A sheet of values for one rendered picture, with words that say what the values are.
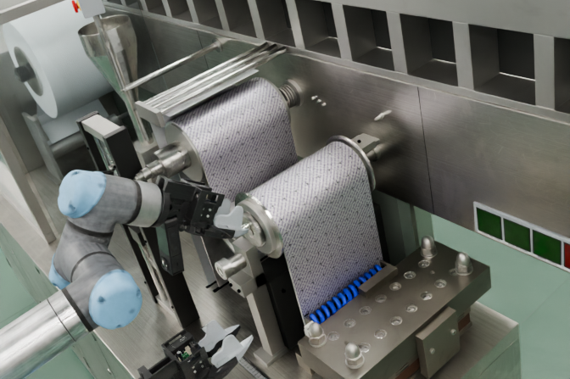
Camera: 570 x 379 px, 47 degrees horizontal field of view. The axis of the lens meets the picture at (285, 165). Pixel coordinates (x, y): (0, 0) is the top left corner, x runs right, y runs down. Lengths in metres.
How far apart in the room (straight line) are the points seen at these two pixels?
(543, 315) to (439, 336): 1.47
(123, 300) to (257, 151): 0.61
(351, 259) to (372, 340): 0.19
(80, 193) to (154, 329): 0.73
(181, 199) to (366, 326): 0.46
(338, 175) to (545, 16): 0.51
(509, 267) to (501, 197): 1.76
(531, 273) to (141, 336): 1.80
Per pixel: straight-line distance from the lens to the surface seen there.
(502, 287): 2.93
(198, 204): 1.15
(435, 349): 1.38
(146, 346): 1.68
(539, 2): 1.05
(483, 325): 1.52
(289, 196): 1.27
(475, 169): 1.27
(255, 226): 1.26
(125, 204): 1.08
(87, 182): 1.06
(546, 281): 2.96
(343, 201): 1.34
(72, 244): 1.09
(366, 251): 1.45
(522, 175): 1.21
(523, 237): 1.28
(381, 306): 1.39
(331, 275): 1.40
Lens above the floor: 1.99
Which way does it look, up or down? 30 degrees down
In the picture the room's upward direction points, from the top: 14 degrees counter-clockwise
